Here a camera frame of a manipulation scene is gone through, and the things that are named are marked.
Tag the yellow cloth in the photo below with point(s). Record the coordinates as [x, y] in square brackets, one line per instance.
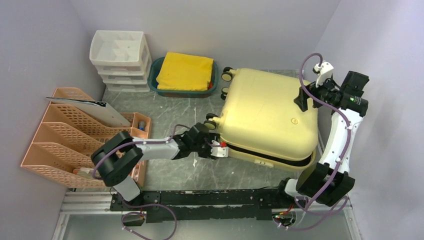
[185, 72]

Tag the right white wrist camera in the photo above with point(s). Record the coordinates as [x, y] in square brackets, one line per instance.
[323, 71]

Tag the yellow hard-shell suitcase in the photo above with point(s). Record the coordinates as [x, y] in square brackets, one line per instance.
[260, 122]

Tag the grey blue capped bottle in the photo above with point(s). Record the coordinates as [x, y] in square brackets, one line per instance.
[141, 125]

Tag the grey folder in organizer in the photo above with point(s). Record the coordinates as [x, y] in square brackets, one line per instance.
[99, 110]

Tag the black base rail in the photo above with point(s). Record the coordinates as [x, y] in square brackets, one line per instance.
[261, 204]

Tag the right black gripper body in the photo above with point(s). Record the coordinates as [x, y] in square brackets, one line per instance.
[325, 92]

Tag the teal plastic bin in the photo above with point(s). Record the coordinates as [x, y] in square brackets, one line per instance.
[153, 84]

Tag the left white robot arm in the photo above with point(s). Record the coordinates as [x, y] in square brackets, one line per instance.
[116, 158]

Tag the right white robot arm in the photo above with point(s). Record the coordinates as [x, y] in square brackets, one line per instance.
[328, 180]

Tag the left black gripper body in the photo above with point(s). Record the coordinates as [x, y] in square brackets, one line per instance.
[204, 147]

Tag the white plastic drawer unit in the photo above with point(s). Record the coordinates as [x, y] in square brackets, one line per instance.
[122, 59]

